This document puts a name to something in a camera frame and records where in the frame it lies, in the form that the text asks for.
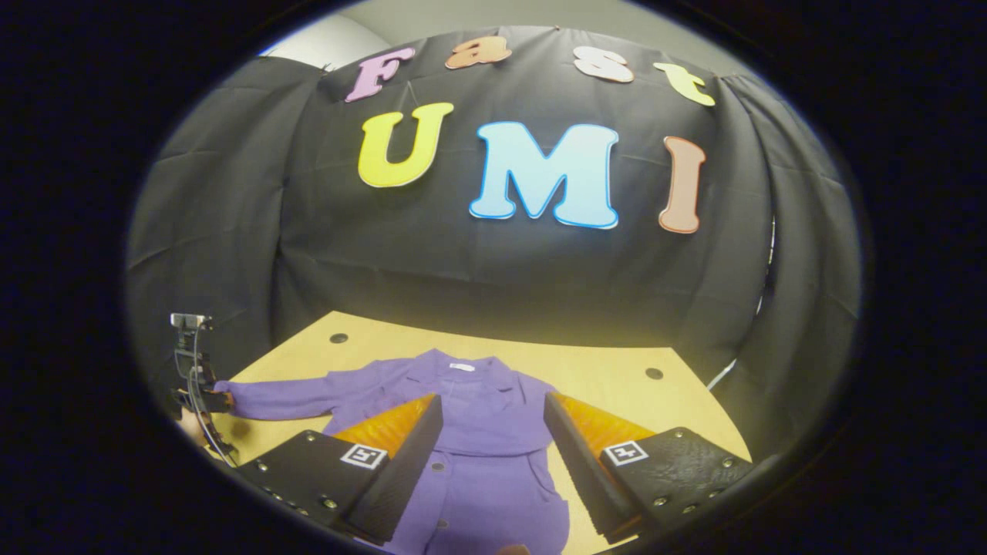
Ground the black backdrop cloth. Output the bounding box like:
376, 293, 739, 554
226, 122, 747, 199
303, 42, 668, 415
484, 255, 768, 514
127, 27, 863, 463

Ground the purple button shirt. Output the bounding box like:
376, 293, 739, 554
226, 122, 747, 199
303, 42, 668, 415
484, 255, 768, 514
214, 348, 571, 555

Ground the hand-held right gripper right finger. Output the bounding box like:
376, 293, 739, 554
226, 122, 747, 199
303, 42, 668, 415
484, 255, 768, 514
544, 391, 755, 544

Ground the white cable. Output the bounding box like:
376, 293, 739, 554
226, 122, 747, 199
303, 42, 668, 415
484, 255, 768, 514
706, 357, 739, 392

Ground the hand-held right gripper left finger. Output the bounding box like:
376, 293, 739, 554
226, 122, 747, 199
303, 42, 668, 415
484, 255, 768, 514
234, 393, 445, 547

